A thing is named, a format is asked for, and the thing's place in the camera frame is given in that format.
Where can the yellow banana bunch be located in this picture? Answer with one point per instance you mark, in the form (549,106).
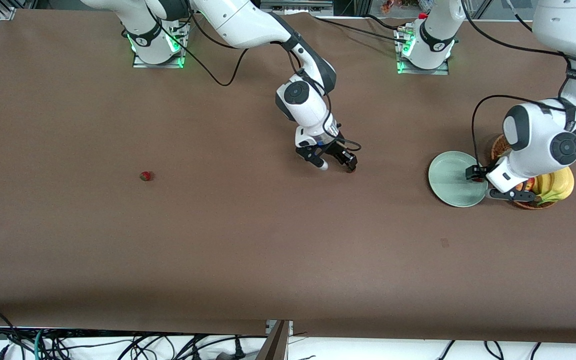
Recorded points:
(560,185)

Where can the red apple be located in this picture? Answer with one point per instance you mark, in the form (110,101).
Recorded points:
(529,185)

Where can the strawberry with large green cap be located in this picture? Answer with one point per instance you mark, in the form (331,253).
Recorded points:
(145,175)

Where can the pale green round plate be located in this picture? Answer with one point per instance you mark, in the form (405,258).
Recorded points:
(448,180)

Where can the brown table cover sheet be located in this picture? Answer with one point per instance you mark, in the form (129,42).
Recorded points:
(168,240)

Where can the aluminium corner bracket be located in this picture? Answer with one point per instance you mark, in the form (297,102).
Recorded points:
(5,10)

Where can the orange red background objects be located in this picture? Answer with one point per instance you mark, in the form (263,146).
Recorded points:
(393,6)

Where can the silver background device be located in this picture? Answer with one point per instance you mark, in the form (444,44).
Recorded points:
(295,5)

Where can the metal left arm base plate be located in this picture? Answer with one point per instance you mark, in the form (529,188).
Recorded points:
(443,71)

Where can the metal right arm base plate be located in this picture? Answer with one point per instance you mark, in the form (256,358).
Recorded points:
(140,64)

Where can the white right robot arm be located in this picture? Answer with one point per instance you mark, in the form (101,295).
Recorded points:
(238,20)

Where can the aluminium frame post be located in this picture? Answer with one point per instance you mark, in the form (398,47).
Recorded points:
(275,345)

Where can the brown wicker basket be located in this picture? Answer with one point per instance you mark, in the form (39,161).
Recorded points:
(499,147)

